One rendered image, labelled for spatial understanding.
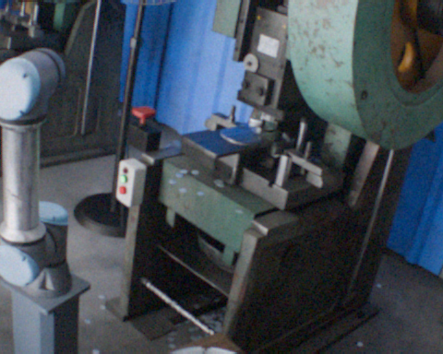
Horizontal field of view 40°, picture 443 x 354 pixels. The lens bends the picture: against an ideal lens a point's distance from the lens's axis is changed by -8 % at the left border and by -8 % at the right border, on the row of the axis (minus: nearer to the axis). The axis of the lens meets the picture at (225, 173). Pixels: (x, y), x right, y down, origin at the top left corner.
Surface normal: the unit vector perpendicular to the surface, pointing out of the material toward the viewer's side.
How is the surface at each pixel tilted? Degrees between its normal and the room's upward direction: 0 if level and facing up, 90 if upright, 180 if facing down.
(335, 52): 109
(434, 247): 90
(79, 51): 90
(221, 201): 90
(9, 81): 82
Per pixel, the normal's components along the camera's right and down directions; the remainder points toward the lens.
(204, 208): -0.70, 0.18
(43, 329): 0.26, 0.44
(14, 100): -0.16, 0.25
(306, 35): -0.71, 0.47
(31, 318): -0.49, 0.28
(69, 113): 0.67, 0.41
